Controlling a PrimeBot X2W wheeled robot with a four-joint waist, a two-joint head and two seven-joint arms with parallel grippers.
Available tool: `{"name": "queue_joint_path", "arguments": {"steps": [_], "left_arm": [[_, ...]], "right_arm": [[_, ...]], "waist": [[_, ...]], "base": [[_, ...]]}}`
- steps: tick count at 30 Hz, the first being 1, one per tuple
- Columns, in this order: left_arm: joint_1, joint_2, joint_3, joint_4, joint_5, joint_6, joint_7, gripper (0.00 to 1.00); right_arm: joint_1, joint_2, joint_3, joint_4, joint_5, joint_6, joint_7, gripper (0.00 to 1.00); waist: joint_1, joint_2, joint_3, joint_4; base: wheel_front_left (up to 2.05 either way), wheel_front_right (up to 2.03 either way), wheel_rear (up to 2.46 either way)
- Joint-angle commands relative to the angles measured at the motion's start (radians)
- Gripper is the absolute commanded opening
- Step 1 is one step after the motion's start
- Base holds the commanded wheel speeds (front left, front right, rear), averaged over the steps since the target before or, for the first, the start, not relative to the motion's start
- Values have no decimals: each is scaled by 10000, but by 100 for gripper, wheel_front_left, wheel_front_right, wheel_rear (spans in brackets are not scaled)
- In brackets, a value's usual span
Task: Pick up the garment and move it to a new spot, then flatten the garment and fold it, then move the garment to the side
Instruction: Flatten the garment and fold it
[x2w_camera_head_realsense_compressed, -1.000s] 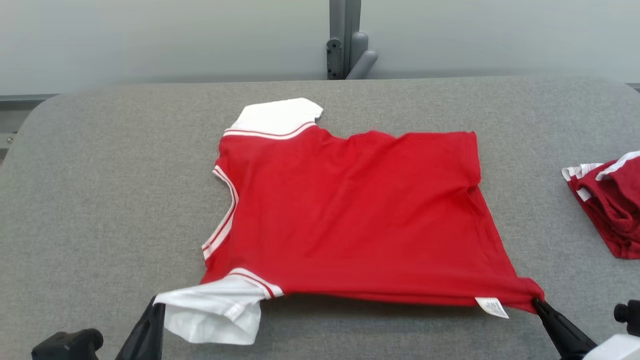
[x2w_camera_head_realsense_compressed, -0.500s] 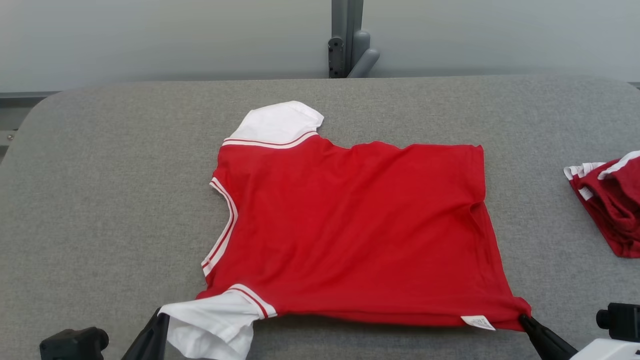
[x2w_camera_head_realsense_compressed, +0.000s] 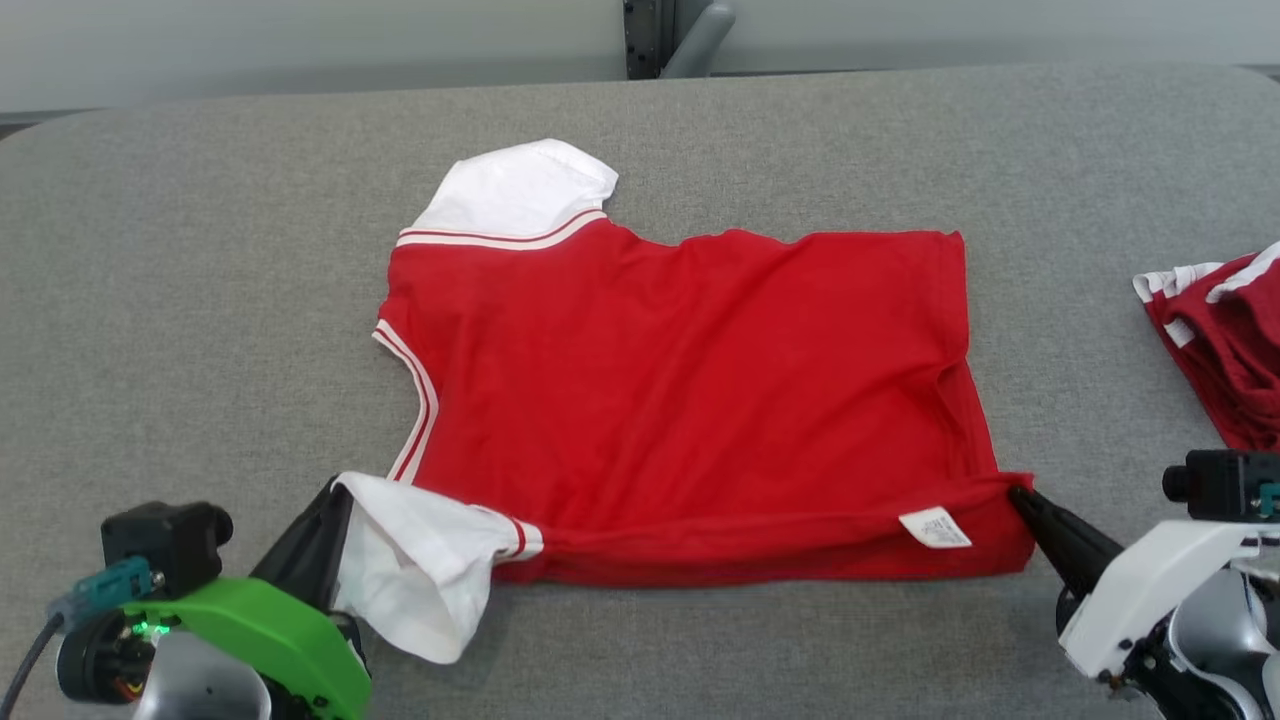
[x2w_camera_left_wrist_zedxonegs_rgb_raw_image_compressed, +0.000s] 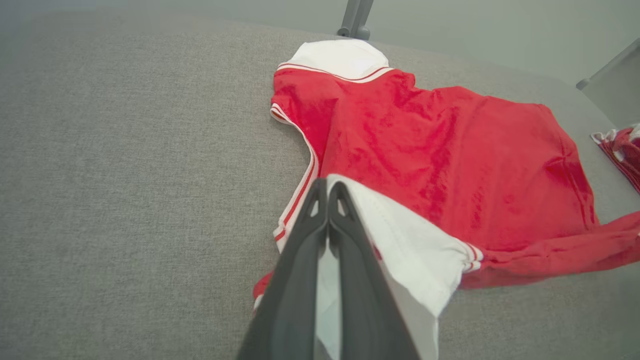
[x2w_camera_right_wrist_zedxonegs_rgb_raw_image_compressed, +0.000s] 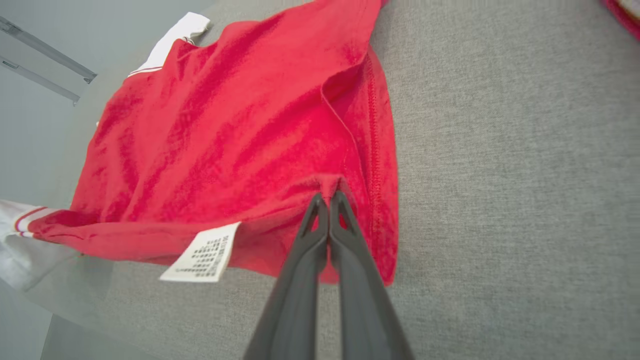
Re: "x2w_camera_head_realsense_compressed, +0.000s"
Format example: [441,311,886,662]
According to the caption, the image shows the red jersey pile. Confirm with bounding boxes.
[1132,240,1280,453]

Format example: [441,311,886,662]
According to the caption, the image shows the red jersey with white sleeves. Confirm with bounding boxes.
[330,138,1036,666]

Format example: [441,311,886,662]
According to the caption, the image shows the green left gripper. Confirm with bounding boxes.
[55,478,373,720]

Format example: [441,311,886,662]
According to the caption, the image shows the grey fabric sofa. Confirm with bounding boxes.
[0,62,1280,720]

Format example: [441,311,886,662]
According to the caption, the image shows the left cable with teal connector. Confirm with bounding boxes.
[0,558,156,720]

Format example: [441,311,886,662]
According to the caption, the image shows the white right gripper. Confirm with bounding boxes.
[1008,487,1263,681]

